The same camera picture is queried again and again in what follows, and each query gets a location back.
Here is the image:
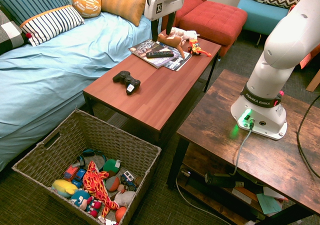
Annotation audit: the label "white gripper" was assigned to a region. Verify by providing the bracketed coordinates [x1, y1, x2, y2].
[144, 0, 186, 43]

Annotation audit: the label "black gamepad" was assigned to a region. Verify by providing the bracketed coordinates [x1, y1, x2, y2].
[112, 70, 141, 96]

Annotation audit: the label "woven wicker basket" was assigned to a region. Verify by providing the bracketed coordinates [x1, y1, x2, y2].
[11, 109, 162, 225]

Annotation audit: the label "brown white plush dog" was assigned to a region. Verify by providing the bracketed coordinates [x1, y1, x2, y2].
[156, 32, 186, 60]

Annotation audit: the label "white plush unicorn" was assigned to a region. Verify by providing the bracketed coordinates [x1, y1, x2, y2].
[169, 26, 201, 47]

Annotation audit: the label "magazine with snowy cover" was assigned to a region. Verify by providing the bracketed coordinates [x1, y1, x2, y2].
[127, 38, 185, 70]

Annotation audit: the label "black TV remote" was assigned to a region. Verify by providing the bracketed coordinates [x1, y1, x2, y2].
[145, 50, 175, 59]

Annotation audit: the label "red armchair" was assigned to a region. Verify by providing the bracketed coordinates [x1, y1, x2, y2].
[161, 0, 211, 31]

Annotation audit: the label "orange toy excavator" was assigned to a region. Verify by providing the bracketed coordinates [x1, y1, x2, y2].
[187, 38, 213, 58]

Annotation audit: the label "business magazine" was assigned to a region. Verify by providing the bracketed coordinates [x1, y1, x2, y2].
[162, 48, 193, 72]

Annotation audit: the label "mustard ribbed pillow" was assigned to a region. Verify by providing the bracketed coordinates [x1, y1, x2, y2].
[100, 0, 147, 28]

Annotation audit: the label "red tufted ottoman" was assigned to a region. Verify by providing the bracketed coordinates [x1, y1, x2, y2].
[179, 0, 248, 57]

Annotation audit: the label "red-brown wooden coffee table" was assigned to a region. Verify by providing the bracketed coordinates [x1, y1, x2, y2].
[82, 29, 222, 148]

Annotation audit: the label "yellow white patterned pillow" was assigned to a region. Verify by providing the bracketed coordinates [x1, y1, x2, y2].
[71, 0, 103, 19]

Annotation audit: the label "teal sofa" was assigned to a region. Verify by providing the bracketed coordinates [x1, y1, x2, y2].
[236, 0, 313, 48]

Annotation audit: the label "light blue covered sofa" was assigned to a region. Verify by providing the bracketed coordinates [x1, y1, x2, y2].
[0, 0, 163, 173]

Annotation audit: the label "white navy striped pillow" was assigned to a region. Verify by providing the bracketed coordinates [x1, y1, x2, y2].
[19, 4, 85, 47]

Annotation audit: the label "rustic dark wood table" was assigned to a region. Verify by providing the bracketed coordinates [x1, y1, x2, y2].
[166, 69, 320, 225]

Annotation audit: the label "blue striped large pillow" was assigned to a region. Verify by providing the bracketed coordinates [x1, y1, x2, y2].
[0, 0, 72, 27]

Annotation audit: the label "teal black headphones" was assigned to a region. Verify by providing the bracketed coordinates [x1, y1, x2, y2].
[76, 148, 108, 167]

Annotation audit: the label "green plush ball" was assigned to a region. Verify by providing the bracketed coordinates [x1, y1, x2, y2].
[102, 158, 123, 178]

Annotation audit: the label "orange red box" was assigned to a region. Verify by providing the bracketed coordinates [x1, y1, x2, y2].
[299, 43, 320, 70]

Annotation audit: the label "black white checked pillow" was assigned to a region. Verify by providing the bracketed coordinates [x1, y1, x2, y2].
[0, 8, 32, 56]

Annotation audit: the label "blue toy jeep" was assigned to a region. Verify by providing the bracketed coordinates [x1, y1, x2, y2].
[120, 170, 142, 191]

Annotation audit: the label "light wooden furniture piece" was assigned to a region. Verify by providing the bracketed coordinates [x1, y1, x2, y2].
[306, 68, 320, 93]

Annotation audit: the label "black power brick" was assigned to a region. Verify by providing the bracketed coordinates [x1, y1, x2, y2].
[204, 172, 245, 189]

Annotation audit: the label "red grey plush ball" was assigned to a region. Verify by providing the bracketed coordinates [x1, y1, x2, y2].
[104, 176, 121, 193]

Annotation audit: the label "orange flame plush lizard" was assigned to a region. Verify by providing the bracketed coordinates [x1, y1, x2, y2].
[82, 161, 120, 219]

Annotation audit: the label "red toy truck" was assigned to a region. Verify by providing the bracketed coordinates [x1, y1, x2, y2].
[63, 164, 80, 182]

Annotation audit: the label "blue toy truck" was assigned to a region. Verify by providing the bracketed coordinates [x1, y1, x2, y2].
[71, 168, 88, 188]

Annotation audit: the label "grey plush toy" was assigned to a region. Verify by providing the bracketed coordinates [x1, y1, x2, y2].
[114, 190, 136, 208]

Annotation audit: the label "yellow plush toy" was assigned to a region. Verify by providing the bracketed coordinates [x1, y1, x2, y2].
[51, 179, 79, 199]

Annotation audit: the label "Captain America plush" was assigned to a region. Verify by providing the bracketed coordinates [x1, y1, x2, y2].
[70, 189, 103, 218]

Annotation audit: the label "orange ball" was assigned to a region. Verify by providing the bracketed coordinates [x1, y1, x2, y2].
[114, 206, 128, 223]

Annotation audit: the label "white paper sheet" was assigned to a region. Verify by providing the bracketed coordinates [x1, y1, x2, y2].
[262, 186, 286, 200]

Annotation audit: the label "teal paper sheet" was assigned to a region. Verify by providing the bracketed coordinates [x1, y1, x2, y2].
[256, 192, 283, 215]

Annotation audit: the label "robot base cable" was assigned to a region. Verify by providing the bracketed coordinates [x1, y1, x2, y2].
[229, 124, 255, 177]

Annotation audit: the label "white floor cable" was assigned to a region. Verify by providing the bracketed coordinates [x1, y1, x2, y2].
[175, 169, 233, 225]

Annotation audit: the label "long black cable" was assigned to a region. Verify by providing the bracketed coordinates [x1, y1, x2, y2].
[296, 101, 320, 180]

